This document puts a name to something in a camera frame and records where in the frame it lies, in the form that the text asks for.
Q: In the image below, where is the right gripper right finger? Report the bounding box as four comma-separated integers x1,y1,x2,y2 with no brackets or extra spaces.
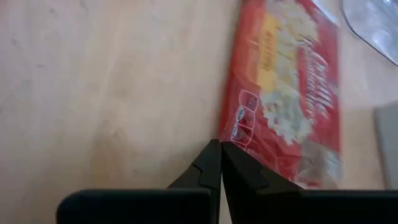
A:
221,141,398,224

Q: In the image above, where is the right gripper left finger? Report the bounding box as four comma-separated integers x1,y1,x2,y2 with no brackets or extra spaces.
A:
55,139,223,224

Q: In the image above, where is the red popcorn bag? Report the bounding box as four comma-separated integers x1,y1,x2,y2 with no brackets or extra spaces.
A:
217,0,343,190

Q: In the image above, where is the grey plastic bin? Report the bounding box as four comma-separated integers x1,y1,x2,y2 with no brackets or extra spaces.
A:
373,101,398,190

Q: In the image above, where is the clear plastic container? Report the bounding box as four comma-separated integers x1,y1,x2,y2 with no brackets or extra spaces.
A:
340,0,398,67

